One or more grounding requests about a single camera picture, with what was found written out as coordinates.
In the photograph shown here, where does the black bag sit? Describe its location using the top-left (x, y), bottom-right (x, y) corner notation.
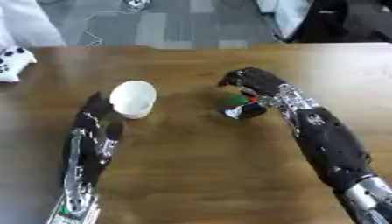
top-left (292, 0), bottom-right (392, 44)

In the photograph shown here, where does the white paper cup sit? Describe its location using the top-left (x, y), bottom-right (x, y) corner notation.
top-left (107, 80), bottom-right (159, 120)

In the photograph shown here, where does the white cable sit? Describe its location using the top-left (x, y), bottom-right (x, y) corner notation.
top-left (80, 11), bottom-right (129, 47)

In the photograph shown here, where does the green and red toy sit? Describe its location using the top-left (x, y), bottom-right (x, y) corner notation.
top-left (225, 94), bottom-right (259, 108)

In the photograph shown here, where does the white game controller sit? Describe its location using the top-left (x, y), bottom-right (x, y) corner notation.
top-left (0, 46), bottom-right (39, 84)

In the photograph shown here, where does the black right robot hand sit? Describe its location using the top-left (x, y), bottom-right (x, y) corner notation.
top-left (217, 66), bottom-right (288, 120)

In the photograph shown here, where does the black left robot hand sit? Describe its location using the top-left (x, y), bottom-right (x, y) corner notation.
top-left (70, 90), bottom-right (126, 141)

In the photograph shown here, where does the person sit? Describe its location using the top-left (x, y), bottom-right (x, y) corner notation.
top-left (0, 0), bottom-right (67, 51)

